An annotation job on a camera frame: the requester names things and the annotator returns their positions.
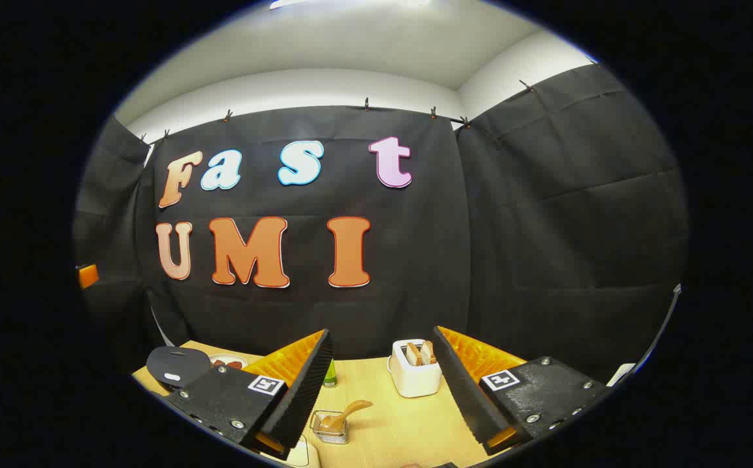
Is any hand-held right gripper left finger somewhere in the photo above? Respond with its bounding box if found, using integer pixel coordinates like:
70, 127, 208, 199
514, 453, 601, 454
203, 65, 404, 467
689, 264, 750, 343
165, 329, 335, 461

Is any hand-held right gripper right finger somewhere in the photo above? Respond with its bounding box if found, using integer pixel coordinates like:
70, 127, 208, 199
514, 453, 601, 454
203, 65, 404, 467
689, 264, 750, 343
432, 326, 611, 456

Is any wooden spoon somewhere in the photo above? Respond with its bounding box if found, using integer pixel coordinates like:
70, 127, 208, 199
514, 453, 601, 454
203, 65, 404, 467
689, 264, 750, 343
320, 400, 373, 434

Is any metal wire chopstick holder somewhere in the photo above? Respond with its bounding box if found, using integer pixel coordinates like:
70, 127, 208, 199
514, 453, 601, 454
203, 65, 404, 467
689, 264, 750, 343
310, 411, 350, 445

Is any dark grey rice cooker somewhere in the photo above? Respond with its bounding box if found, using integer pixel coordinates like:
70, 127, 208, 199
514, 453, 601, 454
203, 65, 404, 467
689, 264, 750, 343
147, 346, 212, 393

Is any white toaster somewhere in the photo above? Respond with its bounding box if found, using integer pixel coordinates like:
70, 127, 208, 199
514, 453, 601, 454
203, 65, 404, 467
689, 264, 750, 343
388, 339, 443, 398

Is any white rectangular object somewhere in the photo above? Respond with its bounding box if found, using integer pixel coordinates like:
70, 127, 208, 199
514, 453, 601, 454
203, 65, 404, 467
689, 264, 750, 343
279, 435, 322, 468

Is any black backdrop cloth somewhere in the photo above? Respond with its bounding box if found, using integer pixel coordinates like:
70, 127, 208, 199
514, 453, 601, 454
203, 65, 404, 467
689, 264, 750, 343
72, 64, 688, 384

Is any row of small cloth clips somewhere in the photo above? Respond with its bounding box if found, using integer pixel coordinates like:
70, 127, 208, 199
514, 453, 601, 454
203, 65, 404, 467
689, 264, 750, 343
139, 79, 536, 145

